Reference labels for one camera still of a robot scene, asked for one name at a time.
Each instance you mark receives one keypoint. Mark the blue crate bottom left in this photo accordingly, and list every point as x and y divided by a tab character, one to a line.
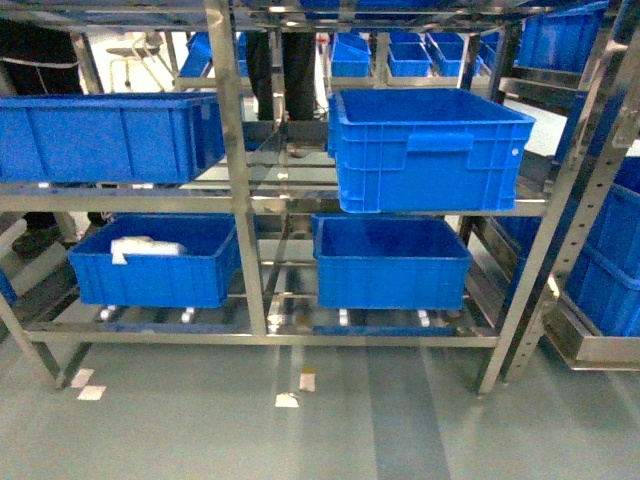
199	276

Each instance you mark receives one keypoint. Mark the blue crate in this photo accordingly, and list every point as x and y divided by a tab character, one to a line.
389	262
199	276
419	150
161	138

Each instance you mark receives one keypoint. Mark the steel shelf rack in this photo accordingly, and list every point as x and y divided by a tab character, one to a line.
275	176

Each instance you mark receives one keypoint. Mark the blue crate top left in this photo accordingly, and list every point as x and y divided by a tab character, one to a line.
161	138

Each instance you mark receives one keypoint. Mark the blue crates right rack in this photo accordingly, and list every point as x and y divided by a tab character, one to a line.
604	282

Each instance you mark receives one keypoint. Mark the blue crate bottom right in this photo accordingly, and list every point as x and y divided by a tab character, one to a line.
389	262

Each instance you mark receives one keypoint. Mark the blue crate top right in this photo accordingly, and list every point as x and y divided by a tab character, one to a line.
419	150

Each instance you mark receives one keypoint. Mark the white item in crate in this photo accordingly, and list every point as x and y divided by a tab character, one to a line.
124	247

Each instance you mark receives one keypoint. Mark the steel rack right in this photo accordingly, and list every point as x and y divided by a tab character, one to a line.
602	125

